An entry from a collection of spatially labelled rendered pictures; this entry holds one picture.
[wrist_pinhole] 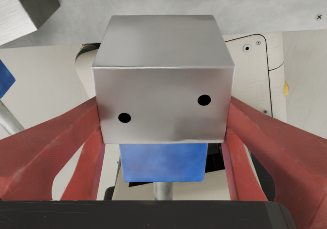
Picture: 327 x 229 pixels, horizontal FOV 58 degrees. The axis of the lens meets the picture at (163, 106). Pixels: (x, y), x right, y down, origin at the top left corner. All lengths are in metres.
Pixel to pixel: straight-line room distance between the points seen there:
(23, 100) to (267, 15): 1.23
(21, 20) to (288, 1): 0.20
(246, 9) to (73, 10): 0.14
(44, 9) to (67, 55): 0.98
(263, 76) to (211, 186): 0.55
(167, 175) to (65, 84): 1.15
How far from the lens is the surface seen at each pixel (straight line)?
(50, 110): 1.39
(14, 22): 0.23
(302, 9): 0.28
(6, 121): 0.27
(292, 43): 1.24
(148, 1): 0.26
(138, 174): 0.16
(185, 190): 0.43
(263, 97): 0.97
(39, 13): 0.23
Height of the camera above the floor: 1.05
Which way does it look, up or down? 55 degrees down
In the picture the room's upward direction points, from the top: 180 degrees counter-clockwise
